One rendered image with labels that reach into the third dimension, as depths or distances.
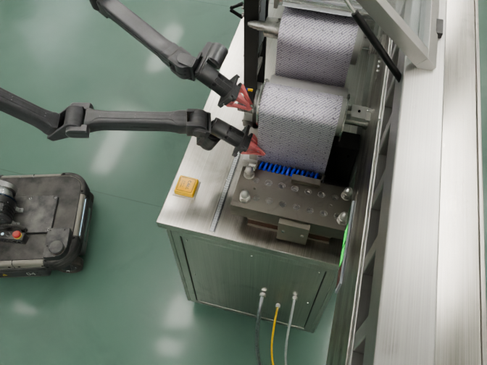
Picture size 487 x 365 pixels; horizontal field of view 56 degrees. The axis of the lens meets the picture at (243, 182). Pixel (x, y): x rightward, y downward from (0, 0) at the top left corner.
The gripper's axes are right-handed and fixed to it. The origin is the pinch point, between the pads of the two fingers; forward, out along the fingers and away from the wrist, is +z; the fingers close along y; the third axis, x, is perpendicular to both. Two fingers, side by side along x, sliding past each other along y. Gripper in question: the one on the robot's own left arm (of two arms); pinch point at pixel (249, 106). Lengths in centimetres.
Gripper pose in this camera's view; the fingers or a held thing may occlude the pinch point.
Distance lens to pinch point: 146.5
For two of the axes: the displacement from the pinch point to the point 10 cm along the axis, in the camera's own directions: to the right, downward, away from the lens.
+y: -2.4, 8.2, -5.2
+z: 7.6, 4.9, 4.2
